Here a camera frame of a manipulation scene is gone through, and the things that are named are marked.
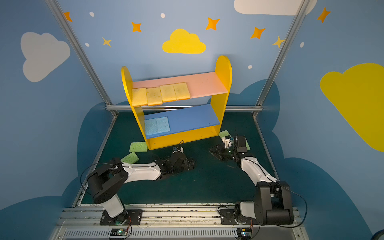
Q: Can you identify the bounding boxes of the left green circuit board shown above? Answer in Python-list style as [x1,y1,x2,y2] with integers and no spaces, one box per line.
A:
[110,229,128,238]

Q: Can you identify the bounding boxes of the blue sponge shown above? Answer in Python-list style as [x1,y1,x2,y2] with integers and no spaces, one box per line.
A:
[145,119,158,136]
[156,117,170,134]

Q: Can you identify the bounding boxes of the left aluminium frame post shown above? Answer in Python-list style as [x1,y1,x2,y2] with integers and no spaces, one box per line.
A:
[45,0,113,107]

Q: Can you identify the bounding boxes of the right aluminium frame post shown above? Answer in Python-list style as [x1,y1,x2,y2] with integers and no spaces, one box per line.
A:
[252,0,311,121]

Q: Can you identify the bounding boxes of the green sponge left upper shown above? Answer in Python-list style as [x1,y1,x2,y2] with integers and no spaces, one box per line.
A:
[129,142,148,153]

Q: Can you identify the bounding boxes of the right green circuit board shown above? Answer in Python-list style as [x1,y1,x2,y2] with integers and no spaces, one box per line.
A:
[236,228,252,240]

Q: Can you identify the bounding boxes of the yellow shelf with coloured boards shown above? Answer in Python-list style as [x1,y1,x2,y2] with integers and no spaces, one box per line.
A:
[121,56,233,150]

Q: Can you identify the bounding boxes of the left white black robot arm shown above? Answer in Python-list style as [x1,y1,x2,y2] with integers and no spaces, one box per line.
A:
[86,148,195,222]

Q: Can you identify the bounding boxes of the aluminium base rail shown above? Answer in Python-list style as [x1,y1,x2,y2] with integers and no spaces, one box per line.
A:
[50,203,309,240]

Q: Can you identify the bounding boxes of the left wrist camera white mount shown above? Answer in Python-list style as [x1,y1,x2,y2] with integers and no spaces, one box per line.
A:
[172,146,184,154]

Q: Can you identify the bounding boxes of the yellow sponge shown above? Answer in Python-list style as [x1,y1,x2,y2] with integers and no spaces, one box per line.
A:
[132,88,148,107]
[173,83,191,101]
[160,85,177,103]
[147,87,163,106]

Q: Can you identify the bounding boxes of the rear aluminium frame bar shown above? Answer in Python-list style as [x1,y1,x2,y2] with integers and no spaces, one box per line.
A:
[106,105,263,112]

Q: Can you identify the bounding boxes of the green sponge left lower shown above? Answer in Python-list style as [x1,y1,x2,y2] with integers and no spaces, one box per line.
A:
[121,152,139,164]

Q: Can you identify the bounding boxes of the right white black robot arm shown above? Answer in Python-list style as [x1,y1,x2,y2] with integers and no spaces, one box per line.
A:
[209,136,294,226]

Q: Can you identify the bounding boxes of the green circuit board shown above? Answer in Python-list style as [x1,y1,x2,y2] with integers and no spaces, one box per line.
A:
[110,229,128,238]
[236,228,252,240]

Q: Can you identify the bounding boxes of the green sponge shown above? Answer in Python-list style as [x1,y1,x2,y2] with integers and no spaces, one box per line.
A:
[129,142,148,153]
[121,152,139,164]
[219,130,231,139]
[246,140,251,151]

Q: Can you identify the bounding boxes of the green sponge right inner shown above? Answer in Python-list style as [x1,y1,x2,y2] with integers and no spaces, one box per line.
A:
[219,130,231,139]

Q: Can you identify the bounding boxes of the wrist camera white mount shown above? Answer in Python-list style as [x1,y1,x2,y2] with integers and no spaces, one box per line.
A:
[222,136,235,149]
[172,146,184,154]

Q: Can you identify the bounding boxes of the green sponge right outer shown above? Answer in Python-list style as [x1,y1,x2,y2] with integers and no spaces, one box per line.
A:
[246,140,251,151]

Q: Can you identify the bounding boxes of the aluminium frame post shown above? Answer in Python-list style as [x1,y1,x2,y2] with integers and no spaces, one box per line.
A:
[45,0,113,107]
[252,0,311,121]

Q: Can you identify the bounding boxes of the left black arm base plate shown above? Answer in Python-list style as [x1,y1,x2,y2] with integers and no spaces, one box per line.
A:
[100,210,143,226]

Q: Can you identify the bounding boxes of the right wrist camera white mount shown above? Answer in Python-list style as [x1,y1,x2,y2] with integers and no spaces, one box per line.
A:
[222,136,235,149]

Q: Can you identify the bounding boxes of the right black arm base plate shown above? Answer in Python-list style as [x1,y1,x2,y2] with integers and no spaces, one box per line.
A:
[218,208,252,226]

